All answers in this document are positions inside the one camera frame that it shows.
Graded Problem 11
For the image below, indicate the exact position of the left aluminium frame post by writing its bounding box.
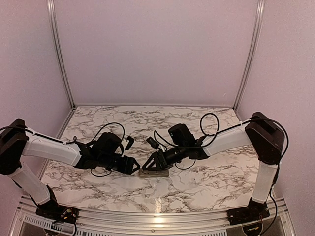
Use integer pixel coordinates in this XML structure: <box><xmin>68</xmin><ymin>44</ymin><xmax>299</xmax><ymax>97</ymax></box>
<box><xmin>47</xmin><ymin>0</ymin><xmax>76</xmax><ymax>110</ymax></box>

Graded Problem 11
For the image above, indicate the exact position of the aluminium frame post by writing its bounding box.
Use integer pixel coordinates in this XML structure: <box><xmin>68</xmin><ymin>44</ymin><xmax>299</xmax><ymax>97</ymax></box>
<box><xmin>233</xmin><ymin>0</ymin><xmax>266</xmax><ymax>113</ymax></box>
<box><xmin>47</xmin><ymin>0</ymin><xmax>76</xmax><ymax>110</ymax></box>

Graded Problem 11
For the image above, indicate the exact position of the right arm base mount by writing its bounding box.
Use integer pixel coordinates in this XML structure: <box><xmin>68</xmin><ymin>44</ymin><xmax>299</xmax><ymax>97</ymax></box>
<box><xmin>227</xmin><ymin>206</ymin><xmax>270</xmax><ymax>225</ymax></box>

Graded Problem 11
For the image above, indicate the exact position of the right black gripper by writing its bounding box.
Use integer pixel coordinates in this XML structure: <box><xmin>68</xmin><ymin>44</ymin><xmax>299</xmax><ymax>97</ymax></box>
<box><xmin>142</xmin><ymin>143</ymin><xmax>188</xmax><ymax>171</ymax></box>

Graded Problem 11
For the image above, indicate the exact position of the white remote control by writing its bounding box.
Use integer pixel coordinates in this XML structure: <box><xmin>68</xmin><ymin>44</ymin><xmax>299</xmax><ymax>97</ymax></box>
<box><xmin>138</xmin><ymin>169</ymin><xmax>169</xmax><ymax>178</ymax></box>

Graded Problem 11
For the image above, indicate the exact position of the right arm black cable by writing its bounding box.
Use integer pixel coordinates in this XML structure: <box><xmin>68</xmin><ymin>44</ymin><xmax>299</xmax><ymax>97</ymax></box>
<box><xmin>154</xmin><ymin>112</ymin><xmax>288</xmax><ymax>170</ymax></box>

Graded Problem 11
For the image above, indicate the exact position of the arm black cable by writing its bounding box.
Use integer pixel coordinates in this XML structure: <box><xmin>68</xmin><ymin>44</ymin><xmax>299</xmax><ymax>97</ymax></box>
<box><xmin>154</xmin><ymin>112</ymin><xmax>288</xmax><ymax>170</ymax></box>
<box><xmin>0</xmin><ymin>122</ymin><xmax>126</xmax><ymax>177</ymax></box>

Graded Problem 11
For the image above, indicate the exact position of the right aluminium frame post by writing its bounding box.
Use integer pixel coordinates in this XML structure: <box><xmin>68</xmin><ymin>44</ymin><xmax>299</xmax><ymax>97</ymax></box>
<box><xmin>233</xmin><ymin>0</ymin><xmax>266</xmax><ymax>113</ymax></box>

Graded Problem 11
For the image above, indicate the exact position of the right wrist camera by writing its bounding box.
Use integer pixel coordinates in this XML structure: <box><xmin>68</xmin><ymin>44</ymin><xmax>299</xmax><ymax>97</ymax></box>
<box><xmin>146</xmin><ymin>136</ymin><xmax>167</xmax><ymax>151</ymax></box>

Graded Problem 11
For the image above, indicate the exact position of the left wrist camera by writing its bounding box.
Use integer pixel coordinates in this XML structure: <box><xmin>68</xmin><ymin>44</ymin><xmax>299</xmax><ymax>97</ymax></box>
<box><xmin>122</xmin><ymin>136</ymin><xmax>134</xmax><ymax>150</ymax></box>

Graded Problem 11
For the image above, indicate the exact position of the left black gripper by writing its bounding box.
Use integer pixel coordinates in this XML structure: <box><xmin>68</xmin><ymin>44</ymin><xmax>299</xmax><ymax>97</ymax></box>
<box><xmin>98</xmin><ymin>153</ymin><xmax>141</xmax><ymax>174</ymax></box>

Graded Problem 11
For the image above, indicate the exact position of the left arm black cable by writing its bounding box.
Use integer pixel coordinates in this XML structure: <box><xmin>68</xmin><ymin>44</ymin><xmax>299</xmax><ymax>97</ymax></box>
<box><xmin>0</xmin><ymin>122</ymin><xmax>126</xmax><ymax>177</ymax></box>

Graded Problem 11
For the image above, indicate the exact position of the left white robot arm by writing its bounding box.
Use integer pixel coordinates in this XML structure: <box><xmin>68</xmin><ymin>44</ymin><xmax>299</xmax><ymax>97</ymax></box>
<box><xmin>0</xmin><ymin>119</ymin><xmax>140</xmax><ymax>219</ymax></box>

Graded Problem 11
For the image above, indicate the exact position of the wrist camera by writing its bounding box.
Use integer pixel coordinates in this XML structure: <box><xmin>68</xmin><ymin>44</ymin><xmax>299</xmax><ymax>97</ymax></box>
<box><xmin>122</xmin><ymin>136</ymin><xmax>134</xmax><ymax>150</ymax></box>
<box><xmin>146</xmin><ymin>136</ymin><xmax>167</xmax><ymax>151</ymax></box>

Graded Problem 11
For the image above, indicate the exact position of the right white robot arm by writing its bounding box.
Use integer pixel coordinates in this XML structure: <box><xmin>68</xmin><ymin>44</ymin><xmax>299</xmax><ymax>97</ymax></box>
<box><xmin>142</xmin><ymin>112</ymin><xmax>289</xmax><ymax>220</ymax></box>

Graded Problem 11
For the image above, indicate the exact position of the front aluminium rail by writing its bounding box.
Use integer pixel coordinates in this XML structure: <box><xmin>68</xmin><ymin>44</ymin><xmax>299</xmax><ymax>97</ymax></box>
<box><xmin>14</xmin><ymin>194</ymin><xmax>296</xmax><ymax>236</ymax></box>

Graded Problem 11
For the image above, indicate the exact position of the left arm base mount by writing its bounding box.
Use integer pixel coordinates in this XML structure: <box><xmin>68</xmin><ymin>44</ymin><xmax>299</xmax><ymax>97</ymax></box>
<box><xmin>36</xmin><ymin>205</ymin><xmax>79</xmax><ymax>224</ymax></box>

